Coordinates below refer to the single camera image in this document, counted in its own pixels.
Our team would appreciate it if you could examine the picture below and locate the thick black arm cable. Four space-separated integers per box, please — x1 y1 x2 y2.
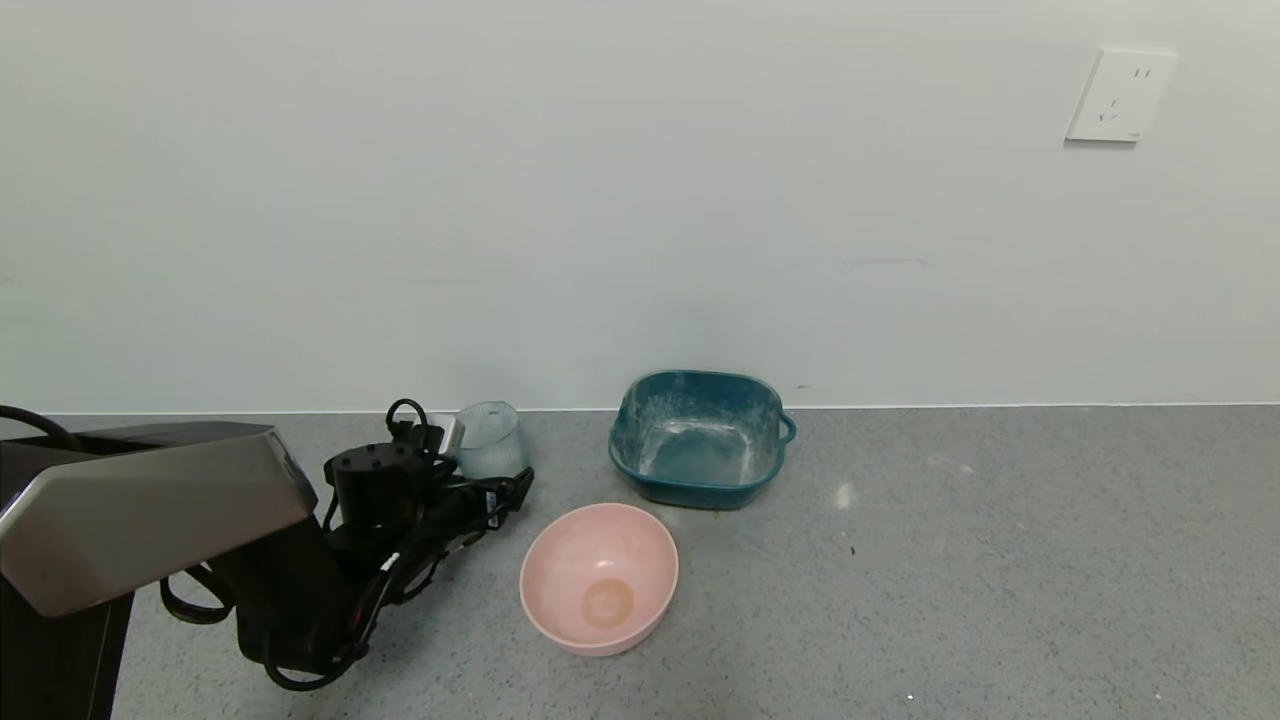
0 405 238 627

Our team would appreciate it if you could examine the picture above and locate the thin black camera cable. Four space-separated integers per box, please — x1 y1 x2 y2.
262 398 506 693

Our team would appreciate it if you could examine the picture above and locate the pink plastic bowl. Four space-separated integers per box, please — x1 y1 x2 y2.
519 503 680 657

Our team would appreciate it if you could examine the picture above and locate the white wall socket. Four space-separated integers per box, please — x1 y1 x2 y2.
1065 48 1178 144

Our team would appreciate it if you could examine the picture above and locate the teal square plastic tray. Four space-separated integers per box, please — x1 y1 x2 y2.
609 371 797 512

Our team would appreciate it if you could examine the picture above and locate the translucent ribbed plastic cup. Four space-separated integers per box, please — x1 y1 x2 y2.
452 401 529 481

